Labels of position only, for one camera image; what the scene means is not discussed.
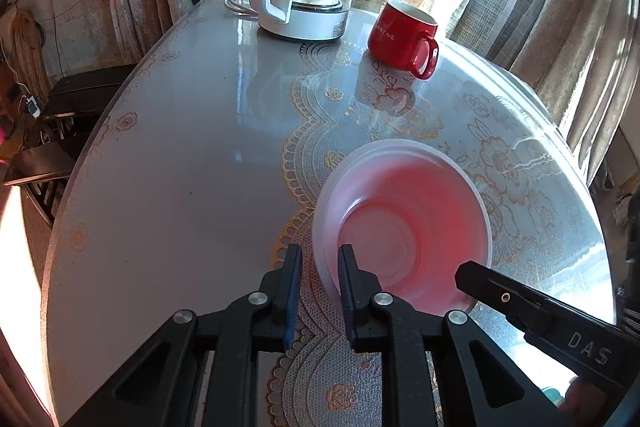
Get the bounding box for red bowl white inside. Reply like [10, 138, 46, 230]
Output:
[311, 139, 492, 315]

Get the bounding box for floral lace tablecloth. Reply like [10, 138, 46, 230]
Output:
[42, 0, 614, 426]

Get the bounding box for dark wooden chair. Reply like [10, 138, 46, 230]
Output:
[1, 64, 134, 227]

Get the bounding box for red ceramic mug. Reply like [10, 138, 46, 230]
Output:
[368, 0, 439, 80]

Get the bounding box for white kettle power cable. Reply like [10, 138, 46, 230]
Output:
[222, 0, 260, 18]

